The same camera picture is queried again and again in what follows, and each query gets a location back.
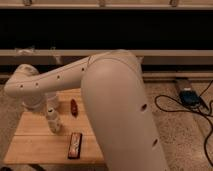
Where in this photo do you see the white patterned bottle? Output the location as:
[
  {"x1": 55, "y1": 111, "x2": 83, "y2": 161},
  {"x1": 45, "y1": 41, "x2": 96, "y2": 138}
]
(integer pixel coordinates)
[{"x1": 46, "y1": 108, "x2": 62, "y2": 133}]

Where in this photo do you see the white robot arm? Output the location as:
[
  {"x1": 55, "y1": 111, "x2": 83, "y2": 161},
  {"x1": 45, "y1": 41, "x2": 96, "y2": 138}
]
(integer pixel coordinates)
[{"x1": 4, "y1": 50, "x2": 169, "y2": 171}]

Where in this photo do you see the wooden slatted table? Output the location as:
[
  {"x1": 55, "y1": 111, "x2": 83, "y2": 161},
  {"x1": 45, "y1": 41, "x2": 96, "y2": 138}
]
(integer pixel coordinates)
[{"x1": 4, "y1": 89, "x2": 104, "y2": 164}]

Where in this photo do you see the dark red snack piece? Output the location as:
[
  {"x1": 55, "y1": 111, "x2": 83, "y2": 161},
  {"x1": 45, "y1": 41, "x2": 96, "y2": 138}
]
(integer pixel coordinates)
[{"x1": 71, "y1": 99, "x2": 78, "y2": 117}]

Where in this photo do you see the long wooden bench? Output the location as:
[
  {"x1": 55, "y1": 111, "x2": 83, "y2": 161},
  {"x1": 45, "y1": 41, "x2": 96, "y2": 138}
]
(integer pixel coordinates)
[{"x1": 0, "y1": 49, "x2": 213, "y2": 65}]

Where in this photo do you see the blue power adapter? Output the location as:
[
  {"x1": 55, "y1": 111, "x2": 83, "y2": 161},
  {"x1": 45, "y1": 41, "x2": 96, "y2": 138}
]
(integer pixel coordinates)
[{"x1": 179, "y1": 90, "x2": 200, "y2": 107}]

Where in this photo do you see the black floor cable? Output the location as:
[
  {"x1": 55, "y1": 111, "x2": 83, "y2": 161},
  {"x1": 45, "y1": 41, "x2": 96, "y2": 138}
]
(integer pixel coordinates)
[{"x1": 154, "y1": 79, "x2": 213, "y2": 158}]

